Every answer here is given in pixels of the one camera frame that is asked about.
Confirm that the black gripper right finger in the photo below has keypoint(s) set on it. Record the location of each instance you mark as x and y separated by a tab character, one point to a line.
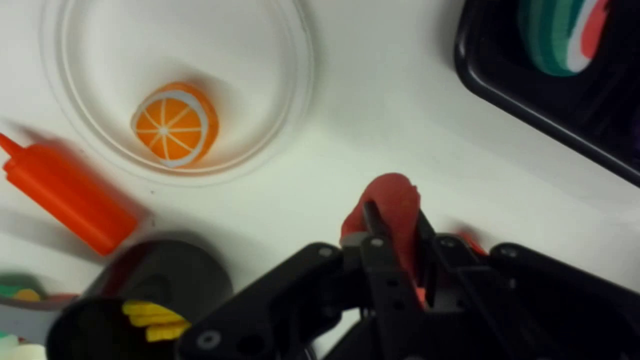
532	313

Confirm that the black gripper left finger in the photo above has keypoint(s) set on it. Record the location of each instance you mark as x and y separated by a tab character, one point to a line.
281	313

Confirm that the red plush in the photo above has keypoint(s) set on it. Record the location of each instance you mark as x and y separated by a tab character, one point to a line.
392	200

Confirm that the orange slice plush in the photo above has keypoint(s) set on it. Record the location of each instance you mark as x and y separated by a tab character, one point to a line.
175	124

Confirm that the watermelon slice plush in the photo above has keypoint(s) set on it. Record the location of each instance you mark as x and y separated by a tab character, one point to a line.
547	33

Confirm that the black rectangular plate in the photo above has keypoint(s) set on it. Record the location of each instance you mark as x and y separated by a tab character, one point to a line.
601	121

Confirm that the red marker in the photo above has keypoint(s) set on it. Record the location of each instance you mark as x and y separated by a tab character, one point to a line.
466	238

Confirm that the black pot with yellow print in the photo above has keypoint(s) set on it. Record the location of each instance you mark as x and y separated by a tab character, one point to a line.
172	272

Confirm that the orange squeeze bottle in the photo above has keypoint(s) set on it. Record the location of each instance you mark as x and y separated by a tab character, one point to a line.
72	192

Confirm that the small colourful toy box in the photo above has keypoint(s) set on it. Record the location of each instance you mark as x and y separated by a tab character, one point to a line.
20	290

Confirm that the small white bowl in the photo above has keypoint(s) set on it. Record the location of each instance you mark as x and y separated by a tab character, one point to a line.
17	351

